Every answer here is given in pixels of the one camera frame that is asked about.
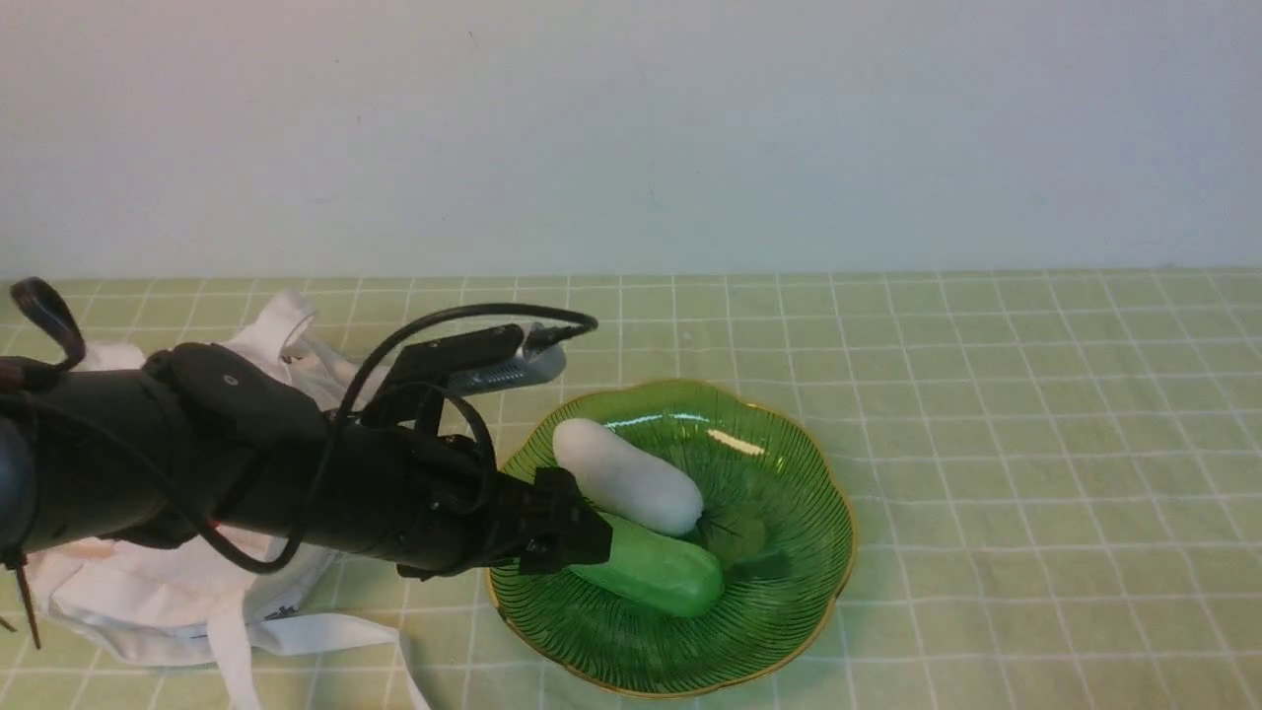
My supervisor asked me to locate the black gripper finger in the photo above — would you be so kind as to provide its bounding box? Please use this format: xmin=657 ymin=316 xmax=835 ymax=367
xmin=517 ymin=538 xmax=594 ymax=576

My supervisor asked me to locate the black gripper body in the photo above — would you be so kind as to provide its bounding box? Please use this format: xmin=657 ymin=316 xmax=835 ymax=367
xmin=392 ymin=433 xmax=541 ymax=580

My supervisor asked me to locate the green glass plate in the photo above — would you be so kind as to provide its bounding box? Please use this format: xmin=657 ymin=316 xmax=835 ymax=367
xmin=486 ymin=380 xmax=858 ymax=697

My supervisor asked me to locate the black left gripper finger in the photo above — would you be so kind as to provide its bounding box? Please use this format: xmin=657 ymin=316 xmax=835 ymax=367
xmin=533 ymin=467 xmax=612 ymax=549

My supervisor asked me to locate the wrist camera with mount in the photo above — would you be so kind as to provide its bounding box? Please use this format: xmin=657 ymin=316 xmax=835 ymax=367
xmin=360 ymin=323 xmax=573 ymax=433

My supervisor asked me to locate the green toy vegetable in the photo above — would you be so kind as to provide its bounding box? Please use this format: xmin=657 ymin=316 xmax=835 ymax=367
xmin=568 ymin=513 xmax=726 ymax=617

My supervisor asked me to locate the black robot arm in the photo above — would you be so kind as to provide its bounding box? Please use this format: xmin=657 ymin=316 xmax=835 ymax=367
xmin=3 ymin=343 xmax=612 ymax=580

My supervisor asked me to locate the white toy radish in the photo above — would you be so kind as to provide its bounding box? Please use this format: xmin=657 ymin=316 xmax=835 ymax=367
xmin=551 ymin=417 xmax=704 ymax=536

